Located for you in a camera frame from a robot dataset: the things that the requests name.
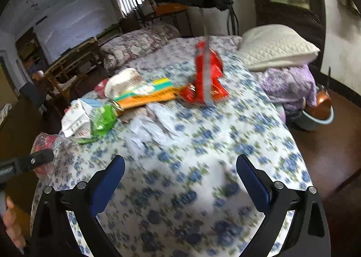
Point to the person's left hand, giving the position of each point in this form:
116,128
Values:
13,229

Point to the red snack bag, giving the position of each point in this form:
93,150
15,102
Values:
206,88

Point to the purple floral folded quilt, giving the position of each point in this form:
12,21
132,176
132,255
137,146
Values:
294,87

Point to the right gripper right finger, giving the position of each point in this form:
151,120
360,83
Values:
308,234

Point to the pink floral folded blanket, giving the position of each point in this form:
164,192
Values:
136,44

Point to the clear plastic bag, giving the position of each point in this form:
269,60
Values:
45,141

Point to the white tissue pack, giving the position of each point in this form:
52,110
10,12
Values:
119,83

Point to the light blue wash basin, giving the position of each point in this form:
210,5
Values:
309,123

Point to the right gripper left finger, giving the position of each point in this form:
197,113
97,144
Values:
52,234

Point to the copper coloured bowl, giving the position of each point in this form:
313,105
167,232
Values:
323,106

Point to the white quilted pillow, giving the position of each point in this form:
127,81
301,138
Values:
275,46

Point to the green plastic wrapper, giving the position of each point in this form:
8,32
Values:
102,120

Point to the blue floral bed sheet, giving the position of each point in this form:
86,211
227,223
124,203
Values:
186,198

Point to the white paper carton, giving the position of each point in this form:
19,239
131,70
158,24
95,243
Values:
77,121

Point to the orange green snack box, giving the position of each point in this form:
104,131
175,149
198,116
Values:
161,90

